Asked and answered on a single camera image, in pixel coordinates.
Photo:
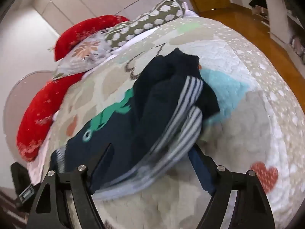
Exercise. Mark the rounded grey headboard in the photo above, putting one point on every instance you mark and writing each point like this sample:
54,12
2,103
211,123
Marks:
21,93

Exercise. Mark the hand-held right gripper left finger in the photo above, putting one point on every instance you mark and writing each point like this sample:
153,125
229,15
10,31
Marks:
104,158

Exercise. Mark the heart printed blanket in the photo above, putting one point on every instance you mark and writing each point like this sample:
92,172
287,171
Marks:
238,124

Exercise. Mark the cluttered white shelf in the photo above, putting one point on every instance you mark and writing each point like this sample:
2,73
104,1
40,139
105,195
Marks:
278,7

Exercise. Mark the navy pants with striped band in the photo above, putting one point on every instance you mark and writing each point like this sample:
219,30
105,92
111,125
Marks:
154,105

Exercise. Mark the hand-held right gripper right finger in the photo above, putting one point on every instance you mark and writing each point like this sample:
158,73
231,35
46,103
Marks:
198,163

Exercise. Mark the floral grey pillow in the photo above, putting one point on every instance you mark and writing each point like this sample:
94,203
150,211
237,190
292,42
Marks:
83,52

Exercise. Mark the green white-dotted pillow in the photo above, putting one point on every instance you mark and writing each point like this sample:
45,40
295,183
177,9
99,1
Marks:
147,21

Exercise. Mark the red pillow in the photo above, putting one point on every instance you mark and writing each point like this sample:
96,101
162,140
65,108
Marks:
90,29
35,124

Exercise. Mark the white bed sheet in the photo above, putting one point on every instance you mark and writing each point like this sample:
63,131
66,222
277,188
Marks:
43,157

